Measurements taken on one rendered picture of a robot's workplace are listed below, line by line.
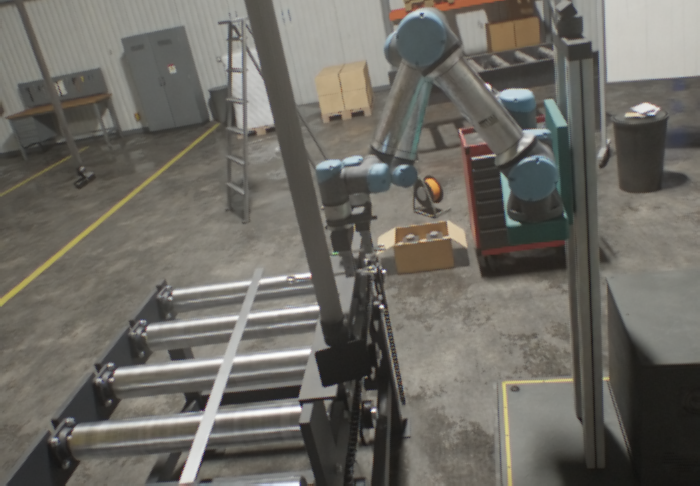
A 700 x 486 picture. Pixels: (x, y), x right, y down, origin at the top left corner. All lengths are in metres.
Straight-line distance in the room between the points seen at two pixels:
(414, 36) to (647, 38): 4.73
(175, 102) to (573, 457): 10.71
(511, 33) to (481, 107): 9.36
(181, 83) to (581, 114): 10.70
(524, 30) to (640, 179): 5.85
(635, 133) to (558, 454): 3.34
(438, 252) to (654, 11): 2.97
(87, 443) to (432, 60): 1.52
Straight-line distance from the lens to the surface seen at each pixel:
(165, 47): 12.03
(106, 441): 2.07
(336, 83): 9.79
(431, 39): 1.39
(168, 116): 12.28
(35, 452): 2.12
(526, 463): 2.39
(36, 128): 13.34
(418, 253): 4.32
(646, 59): 6.05
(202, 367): 2.18
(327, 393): 1.43
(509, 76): 6.91
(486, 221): 4.03
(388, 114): 1.61
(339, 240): 1.59
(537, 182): 1.46
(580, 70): 1.71
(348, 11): 11.75
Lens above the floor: 2.02
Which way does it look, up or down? 22 degrees down
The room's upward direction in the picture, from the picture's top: 11 degrees counter-clockwise
